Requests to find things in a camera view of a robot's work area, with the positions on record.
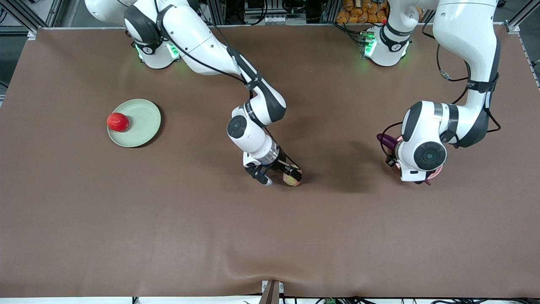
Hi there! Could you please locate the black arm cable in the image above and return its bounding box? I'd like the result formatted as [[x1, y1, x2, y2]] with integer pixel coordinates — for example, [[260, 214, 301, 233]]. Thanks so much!
[[380, 8, 502, 167], [154, 0, 301, 170]]

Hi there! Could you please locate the pink plate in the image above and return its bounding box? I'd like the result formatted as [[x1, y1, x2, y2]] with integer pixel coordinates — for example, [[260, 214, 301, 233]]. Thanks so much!
[[392, 158, 444, 181]]

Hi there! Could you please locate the bag of orange items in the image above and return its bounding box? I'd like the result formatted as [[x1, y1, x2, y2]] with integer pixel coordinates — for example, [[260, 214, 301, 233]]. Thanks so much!
[[336, 0, 389, 24]]

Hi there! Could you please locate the aluminium frame post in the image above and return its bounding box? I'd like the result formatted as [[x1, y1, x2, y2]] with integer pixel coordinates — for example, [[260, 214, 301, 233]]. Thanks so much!
[[504, 0, 540, 35], [0, 0, 64, 41]]

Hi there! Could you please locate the metal camera bracket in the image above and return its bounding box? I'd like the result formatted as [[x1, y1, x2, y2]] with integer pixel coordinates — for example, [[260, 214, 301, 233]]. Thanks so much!
[[261, 280, 284, 304]]

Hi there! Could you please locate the red round fruit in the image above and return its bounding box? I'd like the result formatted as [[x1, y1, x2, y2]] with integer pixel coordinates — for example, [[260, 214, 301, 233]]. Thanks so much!
[[106, 113, 130, 133]]

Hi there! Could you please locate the brown table cloth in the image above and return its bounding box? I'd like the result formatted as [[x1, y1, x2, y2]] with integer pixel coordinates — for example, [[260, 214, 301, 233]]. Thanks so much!
[[0, 24, 540, 299]]

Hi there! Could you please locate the rack with electronics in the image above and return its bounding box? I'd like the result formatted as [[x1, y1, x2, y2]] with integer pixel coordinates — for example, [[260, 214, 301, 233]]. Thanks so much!
[[211, 0, 338, 26]]

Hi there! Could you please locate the light green plate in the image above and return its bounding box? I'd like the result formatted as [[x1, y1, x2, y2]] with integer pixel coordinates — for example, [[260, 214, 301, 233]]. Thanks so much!
[[107, 99, 162, 148]]

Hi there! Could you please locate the purple eggplant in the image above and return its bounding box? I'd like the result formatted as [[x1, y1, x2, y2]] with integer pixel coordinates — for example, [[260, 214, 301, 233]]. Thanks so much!
[[377, 133, 433, 187]]

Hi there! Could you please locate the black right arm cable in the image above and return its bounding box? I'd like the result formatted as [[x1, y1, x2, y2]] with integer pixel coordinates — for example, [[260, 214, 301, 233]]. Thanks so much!
[[154, 0, 301, 170]]

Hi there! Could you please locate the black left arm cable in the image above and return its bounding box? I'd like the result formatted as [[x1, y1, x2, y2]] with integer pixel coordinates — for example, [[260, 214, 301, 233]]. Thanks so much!
[[380, 8, 502, 167]]

